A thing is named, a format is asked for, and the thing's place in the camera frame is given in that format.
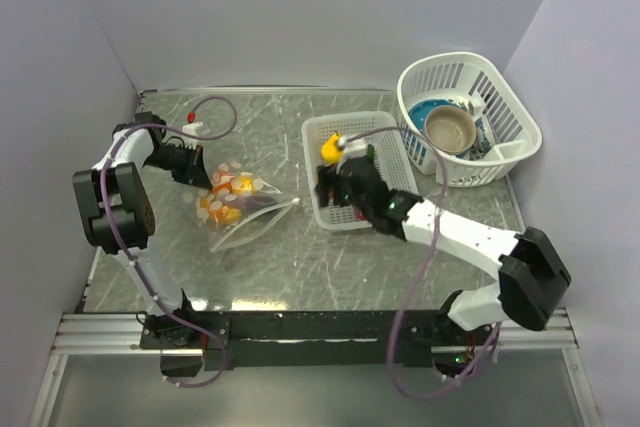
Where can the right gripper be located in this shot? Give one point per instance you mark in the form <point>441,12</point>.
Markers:
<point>324,181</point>

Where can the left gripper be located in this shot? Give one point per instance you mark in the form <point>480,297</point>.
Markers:
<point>199,178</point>

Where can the yellow fake pear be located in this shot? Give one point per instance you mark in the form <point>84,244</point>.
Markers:
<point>330,152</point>

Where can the yellow fake lemon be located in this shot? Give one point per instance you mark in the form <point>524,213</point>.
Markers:
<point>246,186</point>

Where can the polka dot zip bag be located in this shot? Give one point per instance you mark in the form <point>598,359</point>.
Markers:
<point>253,225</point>

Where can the green fake vegetable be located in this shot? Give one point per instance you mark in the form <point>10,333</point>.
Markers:
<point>371,153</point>

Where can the purple fake eggplant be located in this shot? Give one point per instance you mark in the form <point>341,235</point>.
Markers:
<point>253,203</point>

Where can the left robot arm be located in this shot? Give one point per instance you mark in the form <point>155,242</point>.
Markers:
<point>117,216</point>

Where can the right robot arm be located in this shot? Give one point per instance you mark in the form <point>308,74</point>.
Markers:
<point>530,279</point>

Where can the flat white perforated basket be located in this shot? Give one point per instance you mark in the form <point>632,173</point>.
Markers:
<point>377,128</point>

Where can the blue plate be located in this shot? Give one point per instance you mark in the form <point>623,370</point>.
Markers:
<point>419,113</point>

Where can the beige bowl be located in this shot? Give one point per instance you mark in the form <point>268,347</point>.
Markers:
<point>451,129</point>

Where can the white oval dish basket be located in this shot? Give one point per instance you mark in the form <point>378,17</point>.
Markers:
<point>504,132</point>

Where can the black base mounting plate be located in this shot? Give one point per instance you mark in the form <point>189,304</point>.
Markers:
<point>230,340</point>

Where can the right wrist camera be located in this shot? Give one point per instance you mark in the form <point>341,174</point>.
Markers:
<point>352,147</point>

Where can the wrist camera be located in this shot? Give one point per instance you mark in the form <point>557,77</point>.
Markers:
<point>352,147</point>
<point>193,130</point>

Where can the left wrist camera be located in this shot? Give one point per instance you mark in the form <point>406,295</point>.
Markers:
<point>193,130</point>

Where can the aluminium frame rail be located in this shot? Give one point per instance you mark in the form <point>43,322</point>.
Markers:
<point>115,334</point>

